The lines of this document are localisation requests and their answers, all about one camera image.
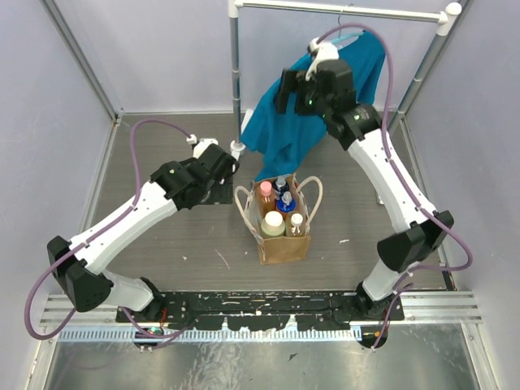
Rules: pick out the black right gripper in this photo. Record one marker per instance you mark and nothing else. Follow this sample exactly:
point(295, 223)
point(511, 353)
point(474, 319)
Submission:
point(292, 81)

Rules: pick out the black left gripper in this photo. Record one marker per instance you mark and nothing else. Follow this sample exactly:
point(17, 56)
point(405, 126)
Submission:
point(219, 188)

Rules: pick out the pink cap peach bottle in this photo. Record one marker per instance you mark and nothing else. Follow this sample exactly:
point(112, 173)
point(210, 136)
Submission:
point(266, 198)

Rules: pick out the burlap canvas tote bag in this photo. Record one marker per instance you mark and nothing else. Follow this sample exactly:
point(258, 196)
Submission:
point(281, 249)

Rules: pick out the metal clothes rack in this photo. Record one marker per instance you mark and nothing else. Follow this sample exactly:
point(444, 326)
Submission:
point(445, 20)

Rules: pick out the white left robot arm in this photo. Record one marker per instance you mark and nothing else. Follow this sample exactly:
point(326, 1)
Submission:
point(80, 264)

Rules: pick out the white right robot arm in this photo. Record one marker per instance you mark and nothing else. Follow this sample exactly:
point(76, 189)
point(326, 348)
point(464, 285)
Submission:
point(418, 225)

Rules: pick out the dark pump bottle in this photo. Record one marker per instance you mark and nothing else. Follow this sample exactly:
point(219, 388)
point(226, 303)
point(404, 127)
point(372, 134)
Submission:
point(280, 185)

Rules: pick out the light blue clothes hanger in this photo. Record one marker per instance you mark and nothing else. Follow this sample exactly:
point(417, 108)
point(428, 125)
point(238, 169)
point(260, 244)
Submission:
point(342, 38)

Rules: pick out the blue pump bottle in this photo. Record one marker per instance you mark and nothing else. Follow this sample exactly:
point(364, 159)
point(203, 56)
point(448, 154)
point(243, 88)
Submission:
point(286, 203)

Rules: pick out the green bottle white cap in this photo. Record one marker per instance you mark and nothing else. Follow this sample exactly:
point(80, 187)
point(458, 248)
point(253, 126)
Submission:
point(273, 225)

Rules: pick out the clear amber bottle white cap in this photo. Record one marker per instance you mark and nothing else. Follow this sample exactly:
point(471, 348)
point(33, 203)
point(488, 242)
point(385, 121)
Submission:
point(295, 225)

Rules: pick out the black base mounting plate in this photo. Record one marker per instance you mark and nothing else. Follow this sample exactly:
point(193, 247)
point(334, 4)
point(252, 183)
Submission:
point(262, 311)

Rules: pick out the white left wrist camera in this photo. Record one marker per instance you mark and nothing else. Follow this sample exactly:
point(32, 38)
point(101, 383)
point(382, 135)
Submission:
point(199, 145)

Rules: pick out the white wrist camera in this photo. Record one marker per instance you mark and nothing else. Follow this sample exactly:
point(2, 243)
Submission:
point(199, 145)
point(320, 51)

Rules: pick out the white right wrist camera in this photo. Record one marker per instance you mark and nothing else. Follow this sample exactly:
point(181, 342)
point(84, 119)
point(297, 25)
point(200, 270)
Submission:
point(320, 51)

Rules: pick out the slotted cable duct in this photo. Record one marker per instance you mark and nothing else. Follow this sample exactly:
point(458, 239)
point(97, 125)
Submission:
point(126, 333)

